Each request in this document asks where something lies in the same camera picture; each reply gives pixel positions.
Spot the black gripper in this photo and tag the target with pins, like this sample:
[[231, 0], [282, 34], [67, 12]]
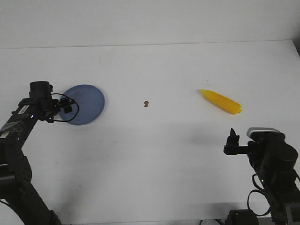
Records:
[[48, 103], [255, 149]]

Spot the yellow corn cob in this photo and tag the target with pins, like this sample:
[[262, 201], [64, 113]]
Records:
[[221, 101]]

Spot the blue round plate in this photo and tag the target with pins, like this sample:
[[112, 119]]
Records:
[[90, 103]]

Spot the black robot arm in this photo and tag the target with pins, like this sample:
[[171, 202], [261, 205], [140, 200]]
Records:
[[273, 161], [16, 189]]

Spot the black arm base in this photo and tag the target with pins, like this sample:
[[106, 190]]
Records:
[[241, 217]]

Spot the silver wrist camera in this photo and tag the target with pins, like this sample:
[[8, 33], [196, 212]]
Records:
[[252, 130]]

